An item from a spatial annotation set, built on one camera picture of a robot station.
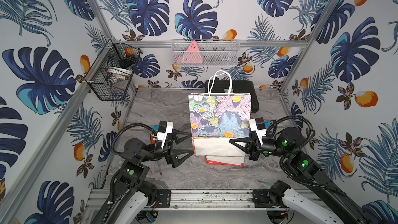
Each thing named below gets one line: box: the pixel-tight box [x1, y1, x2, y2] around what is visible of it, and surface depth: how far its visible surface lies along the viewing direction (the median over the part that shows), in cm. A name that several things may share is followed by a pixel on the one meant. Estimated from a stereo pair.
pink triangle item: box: [183, 40, 204, 64], surface depth 92 cm
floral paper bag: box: [188, 70, 252, 138], surface depth 54 cm
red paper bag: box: [205, 158, 245, 168], surface depth 87 cm
